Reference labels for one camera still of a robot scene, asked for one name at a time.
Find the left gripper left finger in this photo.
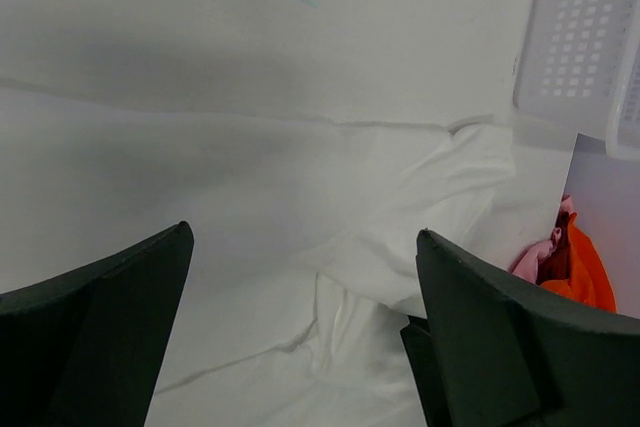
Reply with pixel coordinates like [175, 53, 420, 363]
[1, 222, 194, 426]

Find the white t shirt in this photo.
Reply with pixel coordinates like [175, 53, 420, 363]
[1, 90, 515, 426]

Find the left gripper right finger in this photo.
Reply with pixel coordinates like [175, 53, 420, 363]
[416, 230, 639, 426]

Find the dark red t shirt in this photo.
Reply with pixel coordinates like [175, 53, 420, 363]
[537, 211, 574, 285]

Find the pink t shirt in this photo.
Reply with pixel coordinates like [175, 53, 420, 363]
[509, 195, 574, 285]

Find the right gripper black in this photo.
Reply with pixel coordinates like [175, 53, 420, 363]
[400, 316, 440, 426]

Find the white plastic basket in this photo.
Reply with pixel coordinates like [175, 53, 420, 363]
[513, 0, 639, 160]

